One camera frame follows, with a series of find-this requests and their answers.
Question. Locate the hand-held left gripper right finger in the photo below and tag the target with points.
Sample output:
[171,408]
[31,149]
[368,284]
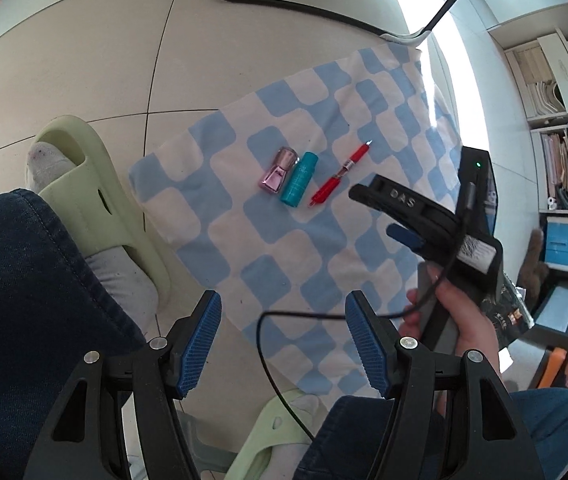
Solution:
[366,345]

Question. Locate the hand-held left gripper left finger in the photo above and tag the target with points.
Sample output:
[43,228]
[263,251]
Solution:
[199,345]

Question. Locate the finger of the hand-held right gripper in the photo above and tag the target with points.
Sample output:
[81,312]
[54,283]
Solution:
[408,205]
[406,237]

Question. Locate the black printed packet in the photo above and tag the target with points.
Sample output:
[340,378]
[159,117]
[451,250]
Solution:
[511,310]

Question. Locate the person's right hand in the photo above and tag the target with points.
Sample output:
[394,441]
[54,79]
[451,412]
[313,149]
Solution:
[473,325]

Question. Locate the brown furry toy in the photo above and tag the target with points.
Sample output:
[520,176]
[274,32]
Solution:
[533,260]

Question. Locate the red pen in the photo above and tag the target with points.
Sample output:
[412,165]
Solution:
[331,185]

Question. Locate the grey sock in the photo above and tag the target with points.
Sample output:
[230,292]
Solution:
[119,280]
[300,402]

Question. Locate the teal tube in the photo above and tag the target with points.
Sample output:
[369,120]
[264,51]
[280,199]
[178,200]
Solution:
[298,182]

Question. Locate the pale green slipper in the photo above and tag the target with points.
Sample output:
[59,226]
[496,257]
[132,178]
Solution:
[109,200]
[254,450]

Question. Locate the dark small table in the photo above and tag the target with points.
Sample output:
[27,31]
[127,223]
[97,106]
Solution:
[561,310]

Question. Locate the pink nail polish bottle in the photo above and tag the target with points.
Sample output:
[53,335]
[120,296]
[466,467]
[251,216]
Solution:
[276,177]

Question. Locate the blue white checkered cloth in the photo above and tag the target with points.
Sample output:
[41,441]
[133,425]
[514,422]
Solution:
[244,185]

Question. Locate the person's left leg in jeans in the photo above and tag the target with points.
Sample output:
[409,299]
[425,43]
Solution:
[24,285]

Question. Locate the person's leg in jeans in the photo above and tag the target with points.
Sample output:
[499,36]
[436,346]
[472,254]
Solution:
[553,425]
[24,285]

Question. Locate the person's right leg in jeans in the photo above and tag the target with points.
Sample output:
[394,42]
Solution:
[553,425]

